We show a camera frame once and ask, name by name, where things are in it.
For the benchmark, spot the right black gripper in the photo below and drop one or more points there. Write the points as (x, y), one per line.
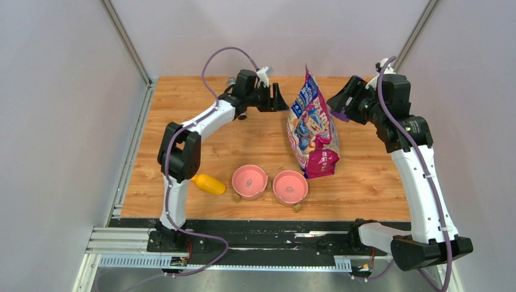
(355, 88)

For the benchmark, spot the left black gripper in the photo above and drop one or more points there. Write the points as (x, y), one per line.
(277, 103)

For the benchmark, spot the pink blue pet food bag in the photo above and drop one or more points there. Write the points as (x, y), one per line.
(312, 132)

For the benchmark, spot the yellow plastic scoop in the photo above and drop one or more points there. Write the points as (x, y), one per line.
(209, 184)

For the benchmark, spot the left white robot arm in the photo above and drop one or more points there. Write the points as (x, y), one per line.
(180, 150)

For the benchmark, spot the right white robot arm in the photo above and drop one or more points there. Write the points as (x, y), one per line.
(407, 138)

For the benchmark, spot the left pink pet bowl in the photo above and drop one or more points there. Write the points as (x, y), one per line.
(249, 182)

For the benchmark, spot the pink pet bowl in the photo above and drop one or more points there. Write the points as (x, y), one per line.
(249, 182)
(290, 188)

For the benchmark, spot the right pink pet bowl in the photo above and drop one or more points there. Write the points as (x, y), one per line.
(290, 188)

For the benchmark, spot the purple box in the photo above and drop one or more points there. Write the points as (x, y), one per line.
(340, 116)

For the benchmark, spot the grey metal cylinder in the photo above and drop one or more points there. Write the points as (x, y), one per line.
(231, 81)

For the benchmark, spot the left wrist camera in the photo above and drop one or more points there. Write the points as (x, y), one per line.
(264, 75)

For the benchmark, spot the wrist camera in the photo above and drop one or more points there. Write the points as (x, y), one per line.
(385, 64)
(264, 75)

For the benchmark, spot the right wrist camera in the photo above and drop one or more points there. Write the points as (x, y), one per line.
(385, 64)

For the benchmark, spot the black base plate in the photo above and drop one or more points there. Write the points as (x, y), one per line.
(256, 242)

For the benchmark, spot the aluminium rail frame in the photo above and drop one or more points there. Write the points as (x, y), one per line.
(124, 248)

